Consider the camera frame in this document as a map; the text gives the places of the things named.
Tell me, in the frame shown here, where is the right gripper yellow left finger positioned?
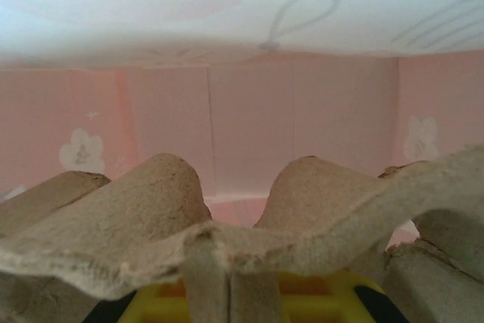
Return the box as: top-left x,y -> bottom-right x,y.
90,279 -> 189,323

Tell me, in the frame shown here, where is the red and white paper bag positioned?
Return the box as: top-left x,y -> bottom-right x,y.
0,0 -> 484,248

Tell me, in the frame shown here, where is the brown cardboard cup carrier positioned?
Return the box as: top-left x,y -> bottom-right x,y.
0,144 -> 484,323

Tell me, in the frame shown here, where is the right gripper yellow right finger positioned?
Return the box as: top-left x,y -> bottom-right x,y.
278,269 -> 411,323

